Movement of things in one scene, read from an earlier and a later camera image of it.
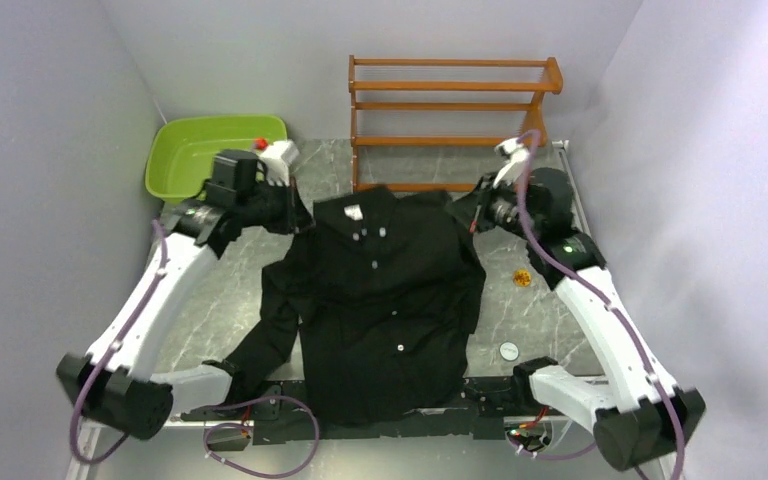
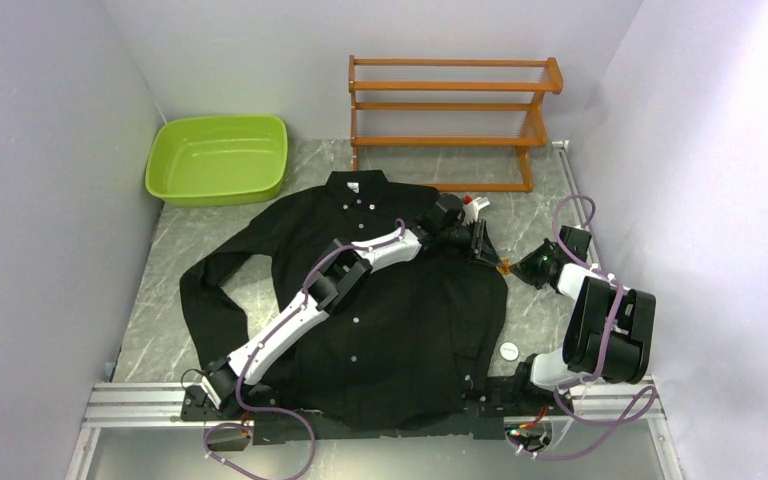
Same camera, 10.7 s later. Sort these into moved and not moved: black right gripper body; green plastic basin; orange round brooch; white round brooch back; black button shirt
Moved: orange round brooch; black right gripper body; black button shirt
Not moved: white round brooch back; green plastic basin
